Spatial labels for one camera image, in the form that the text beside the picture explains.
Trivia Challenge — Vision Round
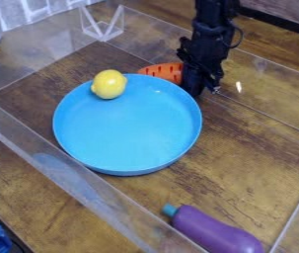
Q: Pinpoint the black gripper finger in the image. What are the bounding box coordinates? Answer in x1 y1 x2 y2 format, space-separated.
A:
206 67 225 93
181 63 205 97

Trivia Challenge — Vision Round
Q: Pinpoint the clear acrylic corner bracket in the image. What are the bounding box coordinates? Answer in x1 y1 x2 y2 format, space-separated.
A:
79 6 125 42

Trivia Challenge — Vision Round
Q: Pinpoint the purple toy eggplant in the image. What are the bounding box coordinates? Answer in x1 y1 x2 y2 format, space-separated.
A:
162 204 265 253

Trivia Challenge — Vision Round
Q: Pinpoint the white patterned curtain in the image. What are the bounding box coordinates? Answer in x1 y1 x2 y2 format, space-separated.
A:
0 0 104 40

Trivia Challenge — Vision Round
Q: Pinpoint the orange toy carrot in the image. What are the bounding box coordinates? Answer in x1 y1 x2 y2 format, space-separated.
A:
138 62 184 85

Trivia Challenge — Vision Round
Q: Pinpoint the clear acrylic enclosure wall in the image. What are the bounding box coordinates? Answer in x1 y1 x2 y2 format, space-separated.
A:
0 0 299 253

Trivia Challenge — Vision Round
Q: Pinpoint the yellow toy lemon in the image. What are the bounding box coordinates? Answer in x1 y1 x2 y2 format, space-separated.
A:
92 69 129 100

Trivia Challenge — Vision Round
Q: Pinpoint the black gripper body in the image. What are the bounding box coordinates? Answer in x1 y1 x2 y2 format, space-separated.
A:
177 19 237 71

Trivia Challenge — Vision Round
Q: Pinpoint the blue round tray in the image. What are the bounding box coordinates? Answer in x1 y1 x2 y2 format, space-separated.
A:
53 74 204 176

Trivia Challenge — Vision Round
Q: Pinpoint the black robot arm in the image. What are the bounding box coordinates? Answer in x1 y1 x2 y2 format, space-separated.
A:
177 0 245 97

